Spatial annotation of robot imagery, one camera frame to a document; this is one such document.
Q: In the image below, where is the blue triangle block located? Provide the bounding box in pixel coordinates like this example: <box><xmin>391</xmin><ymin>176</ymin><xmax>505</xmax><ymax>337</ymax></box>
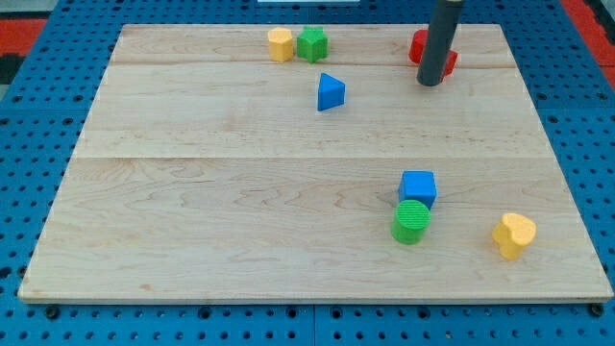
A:
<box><xmin>317</xmin><ymin>73</ymin><xmax>346</xmax><ymax>111</ymax></box>

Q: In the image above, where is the wooden board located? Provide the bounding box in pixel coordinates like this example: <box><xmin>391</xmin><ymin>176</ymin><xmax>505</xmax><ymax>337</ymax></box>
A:
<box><xmin>18</xmin><ymin>24</ymin><xmax>613</xmax><ymax>305</ymax></box>

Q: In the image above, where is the green cylinder block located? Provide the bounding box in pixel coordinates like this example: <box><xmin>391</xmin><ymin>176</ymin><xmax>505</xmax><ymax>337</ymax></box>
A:
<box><xmin>390</xmin><ymin>200</ymin><xmax>431</xmax><ymax>245</ymax></box>

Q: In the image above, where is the blue cube block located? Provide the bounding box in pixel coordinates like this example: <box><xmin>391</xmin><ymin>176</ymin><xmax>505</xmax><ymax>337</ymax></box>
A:
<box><xmin>398</xmin><ymin>170</ymin><xmax>438</xmax><ymax>210</ymax></box>

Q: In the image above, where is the yellow hexagon block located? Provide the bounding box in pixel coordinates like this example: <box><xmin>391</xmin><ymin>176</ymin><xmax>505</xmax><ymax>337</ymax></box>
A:
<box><xmin>267</xmin><ymin>27</ymin><xmax>294</xmax><ymax>62</ymax></box>

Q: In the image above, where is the green star block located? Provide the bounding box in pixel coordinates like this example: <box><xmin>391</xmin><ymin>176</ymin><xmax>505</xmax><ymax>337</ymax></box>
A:
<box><xmin>297</xmin><ymin>26</ymin><xmax>329</xmax><ymax>63</ymax></box>

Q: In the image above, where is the red block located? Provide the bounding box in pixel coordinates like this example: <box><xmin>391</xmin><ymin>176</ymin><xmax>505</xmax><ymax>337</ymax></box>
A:
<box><xmin>408</xmin><ymin>29</ymin><xmax>458</xmax><ymax>78</ymax></box>

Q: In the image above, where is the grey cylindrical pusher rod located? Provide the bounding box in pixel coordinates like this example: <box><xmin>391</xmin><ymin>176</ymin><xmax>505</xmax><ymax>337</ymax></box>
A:
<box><xmin>417</xmin><ymin>0</ymin><xmax>465</xmax><ymax>87</ymax></box>

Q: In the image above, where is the yellow heart block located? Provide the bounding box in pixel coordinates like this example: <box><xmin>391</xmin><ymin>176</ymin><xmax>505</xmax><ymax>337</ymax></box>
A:
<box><xmin>492</xmin><ymin>213</ymin><xmax>537</xmax><ymax>260</ymax></box>

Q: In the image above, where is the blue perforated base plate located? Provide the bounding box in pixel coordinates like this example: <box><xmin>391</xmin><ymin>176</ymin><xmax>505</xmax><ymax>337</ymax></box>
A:
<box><xmin>1</xmin><ymin>0</ymin><xmax>614</xmax><ymax>345</ymax></box>

